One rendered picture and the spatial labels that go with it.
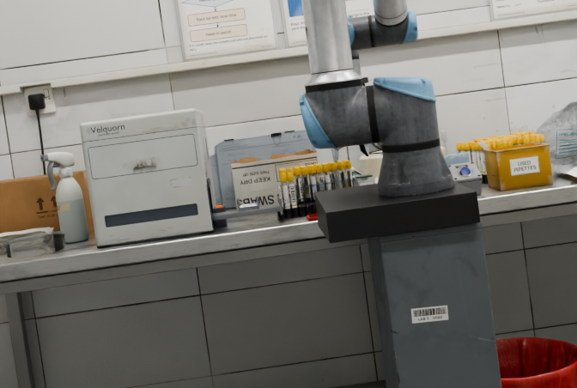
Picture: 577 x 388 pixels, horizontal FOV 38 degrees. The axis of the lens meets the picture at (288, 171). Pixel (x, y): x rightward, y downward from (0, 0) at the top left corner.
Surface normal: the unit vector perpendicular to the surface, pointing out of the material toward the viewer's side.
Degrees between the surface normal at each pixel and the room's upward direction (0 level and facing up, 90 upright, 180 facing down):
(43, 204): 89
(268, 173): 93
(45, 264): 90
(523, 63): 90
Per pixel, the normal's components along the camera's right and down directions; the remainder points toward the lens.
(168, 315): 0.04, 0.05
